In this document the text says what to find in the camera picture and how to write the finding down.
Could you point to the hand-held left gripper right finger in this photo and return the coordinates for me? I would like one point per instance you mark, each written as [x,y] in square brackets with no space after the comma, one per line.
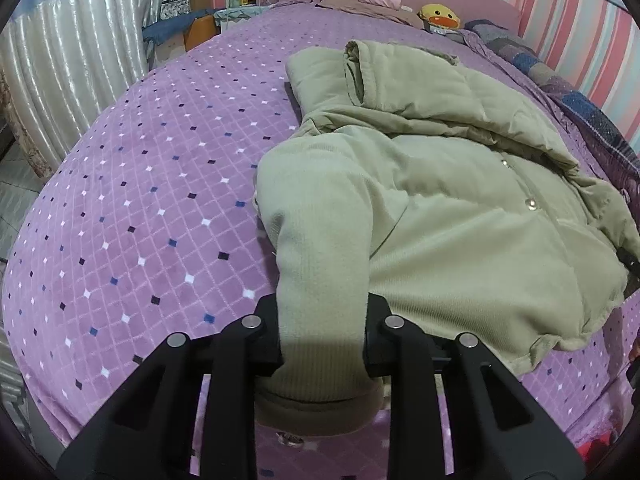
[375,345]

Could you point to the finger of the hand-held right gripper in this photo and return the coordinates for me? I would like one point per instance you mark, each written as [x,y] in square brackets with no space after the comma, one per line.
[632,270]

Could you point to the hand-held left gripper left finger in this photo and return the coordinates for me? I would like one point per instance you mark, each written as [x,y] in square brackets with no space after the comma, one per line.
[265,340]

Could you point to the beige puffer jacket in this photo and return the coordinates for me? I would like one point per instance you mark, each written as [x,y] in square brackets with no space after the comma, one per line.
[450,210]

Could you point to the patchwork quilt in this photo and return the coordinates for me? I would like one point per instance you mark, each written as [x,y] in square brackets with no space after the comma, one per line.
[575,105]

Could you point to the purple diamond-pattern bed cover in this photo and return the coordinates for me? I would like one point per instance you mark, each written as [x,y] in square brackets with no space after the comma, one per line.
[150,185]

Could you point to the grey cloth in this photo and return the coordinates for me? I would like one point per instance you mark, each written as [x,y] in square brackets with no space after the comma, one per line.
[445,32]

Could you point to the orange wooden chair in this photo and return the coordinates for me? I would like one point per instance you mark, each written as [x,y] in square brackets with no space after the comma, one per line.
[200,32]

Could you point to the yellow duck plush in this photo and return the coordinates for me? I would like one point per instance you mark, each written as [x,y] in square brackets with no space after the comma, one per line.
[439,16]

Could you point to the blue cloth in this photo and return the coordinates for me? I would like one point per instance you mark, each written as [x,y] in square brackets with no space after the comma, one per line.
[165,27]

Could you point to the teal cloth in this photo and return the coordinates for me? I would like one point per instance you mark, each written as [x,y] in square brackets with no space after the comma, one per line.
[240,12]

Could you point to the brown pillow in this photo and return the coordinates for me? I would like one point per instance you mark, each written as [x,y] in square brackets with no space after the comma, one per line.
[350,6]

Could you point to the silver pleated curtain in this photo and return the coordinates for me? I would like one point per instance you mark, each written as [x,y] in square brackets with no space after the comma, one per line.
[75,50]

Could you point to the printed bag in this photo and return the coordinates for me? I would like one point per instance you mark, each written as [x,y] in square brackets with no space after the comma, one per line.
[175,0]

